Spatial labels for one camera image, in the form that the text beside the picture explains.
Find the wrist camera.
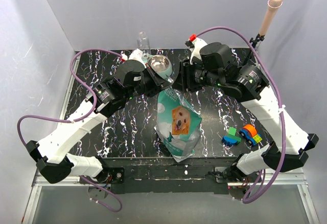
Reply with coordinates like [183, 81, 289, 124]
[185, 34, 207, 65]
[121, 48, 146, 67]

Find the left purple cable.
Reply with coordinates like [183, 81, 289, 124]
[16, 49, 123, 213]

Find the teal double pet bowl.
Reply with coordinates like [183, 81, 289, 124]
[142, 55, 172, 72]

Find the teal dog food bag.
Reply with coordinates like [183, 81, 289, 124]
[154, 87, 202, 163]

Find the clear water bottle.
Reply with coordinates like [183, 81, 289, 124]
[137, 32, 151, 59]

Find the orange blue toy car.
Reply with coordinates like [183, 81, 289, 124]
[239, 124, 263, 146]

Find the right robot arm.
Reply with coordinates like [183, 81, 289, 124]
[173, 38, 319, 182]

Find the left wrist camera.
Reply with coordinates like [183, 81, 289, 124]
[121, 48, 146, 67]

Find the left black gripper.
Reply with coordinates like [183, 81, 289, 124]
[126, 63, 172, 102]

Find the green blue toy car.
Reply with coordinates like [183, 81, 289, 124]
[222, 127, 241, 146]

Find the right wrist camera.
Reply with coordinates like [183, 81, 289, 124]
[185, 34, 207, 65]

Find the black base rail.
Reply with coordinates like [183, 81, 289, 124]
[79, 156, 292, 195]

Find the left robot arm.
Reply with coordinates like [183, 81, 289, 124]
[27, 55, 173, 184]

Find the pink microphone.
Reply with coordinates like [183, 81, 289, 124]
[259, 0, 283, 36]

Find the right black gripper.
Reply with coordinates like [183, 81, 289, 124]
[171, 57, 223, 93]

